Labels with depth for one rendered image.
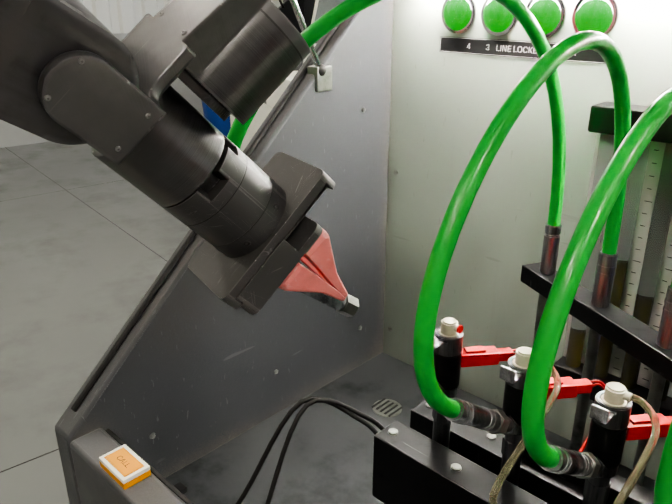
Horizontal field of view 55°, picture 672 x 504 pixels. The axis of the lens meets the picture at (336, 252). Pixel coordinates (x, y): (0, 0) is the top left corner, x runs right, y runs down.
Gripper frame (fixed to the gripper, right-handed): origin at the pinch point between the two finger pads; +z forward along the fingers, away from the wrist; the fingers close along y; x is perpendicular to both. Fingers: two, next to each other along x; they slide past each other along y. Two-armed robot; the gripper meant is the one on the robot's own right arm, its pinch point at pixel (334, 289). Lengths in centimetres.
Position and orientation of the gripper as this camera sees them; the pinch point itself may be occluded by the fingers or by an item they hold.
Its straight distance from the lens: 47.7
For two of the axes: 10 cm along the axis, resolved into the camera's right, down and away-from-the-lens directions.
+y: 6.1, -7.9, 0.9
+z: 5.9, 5.3, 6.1
